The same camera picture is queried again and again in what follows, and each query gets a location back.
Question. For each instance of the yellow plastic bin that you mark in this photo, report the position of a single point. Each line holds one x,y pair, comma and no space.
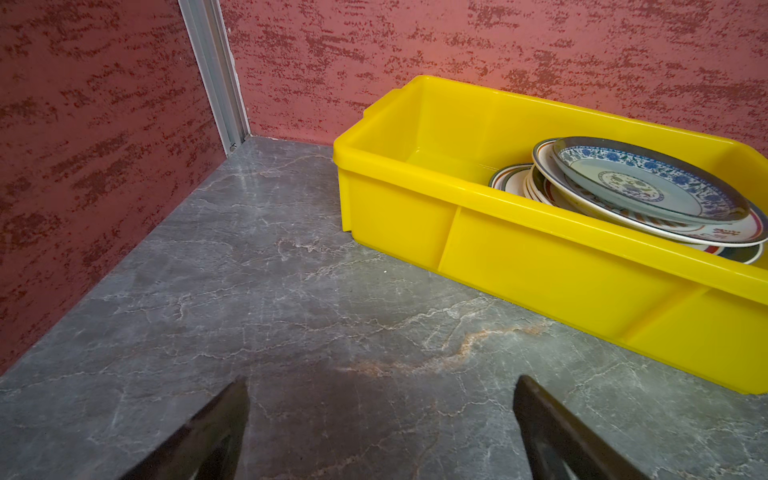
414,177

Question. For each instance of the white plate green rim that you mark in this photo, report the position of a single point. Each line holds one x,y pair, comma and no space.
512,179
540,189

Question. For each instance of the left aluminium corner post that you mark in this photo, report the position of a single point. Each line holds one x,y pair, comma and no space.
207,32

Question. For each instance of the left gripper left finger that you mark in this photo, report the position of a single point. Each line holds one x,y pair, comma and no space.
207,446

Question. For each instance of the teal patterned small plate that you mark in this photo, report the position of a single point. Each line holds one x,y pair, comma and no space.
648,181

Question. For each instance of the white plate orange sunburst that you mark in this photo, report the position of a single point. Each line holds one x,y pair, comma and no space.
743,233

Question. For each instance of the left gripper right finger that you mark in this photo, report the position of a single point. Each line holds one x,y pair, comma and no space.
558,444

